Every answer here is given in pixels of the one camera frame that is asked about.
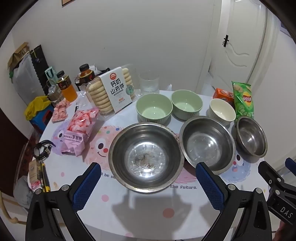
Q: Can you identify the mint green cup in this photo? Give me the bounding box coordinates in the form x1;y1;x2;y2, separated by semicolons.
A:
45;67;58;84

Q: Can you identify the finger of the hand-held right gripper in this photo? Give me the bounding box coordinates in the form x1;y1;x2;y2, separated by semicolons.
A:
258;160;288;193
285;158;296;183

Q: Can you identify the white door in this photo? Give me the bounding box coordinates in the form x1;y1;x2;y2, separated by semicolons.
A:
208;0;281;93

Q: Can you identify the small stainless steel bowl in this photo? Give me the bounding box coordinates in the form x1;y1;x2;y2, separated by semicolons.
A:
236;116;268;158

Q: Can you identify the clear glass cup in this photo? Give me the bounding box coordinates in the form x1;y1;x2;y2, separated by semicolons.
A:
139;72;160;95

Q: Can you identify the pink strawberry snack bag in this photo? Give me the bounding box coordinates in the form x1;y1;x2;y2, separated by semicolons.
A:
51;107;100;157

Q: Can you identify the black board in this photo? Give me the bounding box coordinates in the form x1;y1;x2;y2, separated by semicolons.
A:
30;45;49;93

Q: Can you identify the green ribbed ceramic bowl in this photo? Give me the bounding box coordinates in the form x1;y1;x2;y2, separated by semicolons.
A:
136;93;173;127
171;90;203;121

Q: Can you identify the yellow utility knife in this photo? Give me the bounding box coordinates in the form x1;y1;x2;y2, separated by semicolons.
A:
38;162;51;193

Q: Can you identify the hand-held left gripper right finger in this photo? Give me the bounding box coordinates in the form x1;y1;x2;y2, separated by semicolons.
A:
195;162;273;241

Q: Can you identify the grey shopping bag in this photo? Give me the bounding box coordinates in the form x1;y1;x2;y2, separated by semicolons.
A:
14;56;43;98

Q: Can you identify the medium stainless steel bowl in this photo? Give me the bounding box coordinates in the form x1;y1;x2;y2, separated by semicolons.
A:
179;116;236;175

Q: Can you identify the green potato chips bag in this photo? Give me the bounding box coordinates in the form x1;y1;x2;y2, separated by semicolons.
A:
232;81;255;120

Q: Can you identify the yellow plastic bag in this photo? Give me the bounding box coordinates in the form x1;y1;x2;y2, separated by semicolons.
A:
25;95;51;120

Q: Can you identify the large stainless steel bowl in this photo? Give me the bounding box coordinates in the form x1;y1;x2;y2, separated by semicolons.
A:
108;122;185;194

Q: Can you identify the brown paper bag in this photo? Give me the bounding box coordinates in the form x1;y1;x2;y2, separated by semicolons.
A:
8;43;30;70

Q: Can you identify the dark drink bottle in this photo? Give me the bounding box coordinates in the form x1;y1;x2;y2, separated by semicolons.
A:
77;64;96;92

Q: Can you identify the orange juice bottle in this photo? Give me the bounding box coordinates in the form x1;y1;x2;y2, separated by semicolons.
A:
57;71;78;102

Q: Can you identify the cream ribbed ceramic bowl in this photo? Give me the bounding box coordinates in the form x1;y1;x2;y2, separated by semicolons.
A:
208;98;236;127

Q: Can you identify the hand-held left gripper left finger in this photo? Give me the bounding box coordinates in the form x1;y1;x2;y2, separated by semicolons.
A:
25;162;102;241

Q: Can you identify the blue plastic stool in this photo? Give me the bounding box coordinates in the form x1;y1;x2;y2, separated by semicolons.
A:
31;105;55;135

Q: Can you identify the cartoon printed tablecloth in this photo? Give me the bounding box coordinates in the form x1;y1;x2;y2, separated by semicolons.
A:
38;89;286;241

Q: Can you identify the round biscuit pack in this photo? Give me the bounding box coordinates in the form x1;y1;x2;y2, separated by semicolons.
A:
86;67;137;115

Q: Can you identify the black wristwatch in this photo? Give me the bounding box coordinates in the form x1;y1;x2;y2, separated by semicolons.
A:
33;140;56;160

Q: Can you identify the orange snack box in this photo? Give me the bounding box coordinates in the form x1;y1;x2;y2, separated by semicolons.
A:
213;88;235;107

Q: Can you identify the small pink candy bag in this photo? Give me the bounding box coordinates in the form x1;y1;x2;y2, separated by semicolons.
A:
51;100;71;123

